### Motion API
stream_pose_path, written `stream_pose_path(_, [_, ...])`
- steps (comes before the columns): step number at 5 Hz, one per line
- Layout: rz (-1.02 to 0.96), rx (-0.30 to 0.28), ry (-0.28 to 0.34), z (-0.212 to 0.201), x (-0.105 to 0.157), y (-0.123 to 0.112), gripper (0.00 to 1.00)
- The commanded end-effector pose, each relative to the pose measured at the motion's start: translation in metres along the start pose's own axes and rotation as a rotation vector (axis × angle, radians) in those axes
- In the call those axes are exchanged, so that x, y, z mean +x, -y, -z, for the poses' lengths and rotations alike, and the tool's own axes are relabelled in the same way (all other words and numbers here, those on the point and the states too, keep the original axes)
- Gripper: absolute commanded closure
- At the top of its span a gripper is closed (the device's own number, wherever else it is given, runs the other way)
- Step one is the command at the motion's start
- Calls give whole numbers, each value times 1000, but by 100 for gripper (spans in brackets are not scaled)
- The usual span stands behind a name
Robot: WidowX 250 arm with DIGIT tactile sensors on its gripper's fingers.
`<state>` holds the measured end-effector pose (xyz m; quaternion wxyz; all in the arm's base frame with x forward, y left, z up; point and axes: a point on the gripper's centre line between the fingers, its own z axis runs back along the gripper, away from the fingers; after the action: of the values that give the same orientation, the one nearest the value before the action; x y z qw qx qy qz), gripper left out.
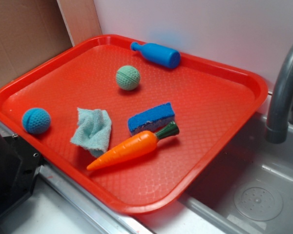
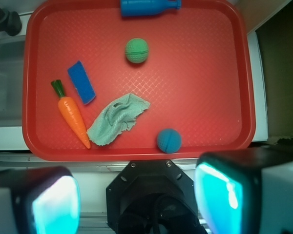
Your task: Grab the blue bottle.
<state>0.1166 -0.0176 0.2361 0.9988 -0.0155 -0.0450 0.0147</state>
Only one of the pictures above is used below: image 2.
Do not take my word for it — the blue dimpled ball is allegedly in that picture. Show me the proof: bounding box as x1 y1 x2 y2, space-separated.
157 129 182 154

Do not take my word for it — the green dimpled ball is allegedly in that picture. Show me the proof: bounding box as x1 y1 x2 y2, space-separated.
125 38 149 64

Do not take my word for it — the orange toy carrot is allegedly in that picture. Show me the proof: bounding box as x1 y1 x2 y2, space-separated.
51 79 91 149

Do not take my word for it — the red plastic tray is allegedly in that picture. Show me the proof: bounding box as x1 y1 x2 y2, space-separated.
22 0 255 161

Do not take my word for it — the brown cardboard panel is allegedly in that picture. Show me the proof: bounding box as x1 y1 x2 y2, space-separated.
234 0 293 147

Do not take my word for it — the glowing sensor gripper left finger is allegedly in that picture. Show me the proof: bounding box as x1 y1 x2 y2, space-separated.
0 166 81 234

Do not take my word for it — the blue sponge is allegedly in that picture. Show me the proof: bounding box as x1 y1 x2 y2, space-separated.
67 61 96 105

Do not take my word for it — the grey toy sink basin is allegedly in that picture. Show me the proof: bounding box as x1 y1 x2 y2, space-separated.
0 36 25 127

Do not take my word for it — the grey toy faucet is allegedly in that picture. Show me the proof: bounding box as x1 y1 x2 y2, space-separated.
0 8 22 37

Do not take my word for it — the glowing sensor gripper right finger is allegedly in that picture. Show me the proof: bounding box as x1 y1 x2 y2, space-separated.
194 146 293 234

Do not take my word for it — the blue plastic bottle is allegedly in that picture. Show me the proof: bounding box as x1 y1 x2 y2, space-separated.
120 0 182 17

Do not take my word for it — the light green cloth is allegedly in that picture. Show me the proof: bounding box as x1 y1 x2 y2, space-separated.
87 93 150 146

